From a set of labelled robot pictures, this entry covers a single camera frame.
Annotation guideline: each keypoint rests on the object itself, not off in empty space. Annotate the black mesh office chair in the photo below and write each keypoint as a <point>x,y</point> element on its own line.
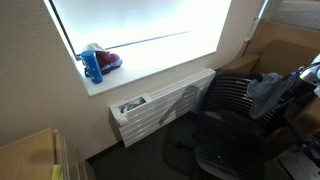
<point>230,140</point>

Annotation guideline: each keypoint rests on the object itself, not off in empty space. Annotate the blue cylindrical water bottle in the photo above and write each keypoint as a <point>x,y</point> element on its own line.
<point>92,67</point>

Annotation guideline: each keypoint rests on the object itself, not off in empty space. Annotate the white cloth on shoe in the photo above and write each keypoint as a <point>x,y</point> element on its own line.
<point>94,47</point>

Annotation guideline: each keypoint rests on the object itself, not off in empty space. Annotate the colourful picture card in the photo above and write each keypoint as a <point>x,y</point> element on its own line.
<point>132,104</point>

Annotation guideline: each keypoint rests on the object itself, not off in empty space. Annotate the white radiator knob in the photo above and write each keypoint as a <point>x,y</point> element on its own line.
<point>122,121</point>

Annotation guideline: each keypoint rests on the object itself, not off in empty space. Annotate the red and white shoe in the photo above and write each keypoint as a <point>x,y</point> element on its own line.
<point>108,60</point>

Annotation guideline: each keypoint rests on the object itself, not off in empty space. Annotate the light wooden desk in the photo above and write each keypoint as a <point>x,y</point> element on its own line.
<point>30,156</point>

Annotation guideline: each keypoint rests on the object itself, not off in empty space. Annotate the white slatted wall radiator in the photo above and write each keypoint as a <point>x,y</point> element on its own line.
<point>166,103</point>

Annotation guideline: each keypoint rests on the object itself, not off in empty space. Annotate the yellow sticky note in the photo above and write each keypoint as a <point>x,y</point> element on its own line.
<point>56,172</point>

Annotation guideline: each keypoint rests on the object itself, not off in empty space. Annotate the blue-grey cloth garment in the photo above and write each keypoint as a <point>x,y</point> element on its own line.
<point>266,95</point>

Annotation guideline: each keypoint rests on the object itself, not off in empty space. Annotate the white blind wand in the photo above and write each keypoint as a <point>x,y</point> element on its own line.
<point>251,29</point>

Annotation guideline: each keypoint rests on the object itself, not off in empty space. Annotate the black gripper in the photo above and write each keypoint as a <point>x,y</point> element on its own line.
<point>300,88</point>

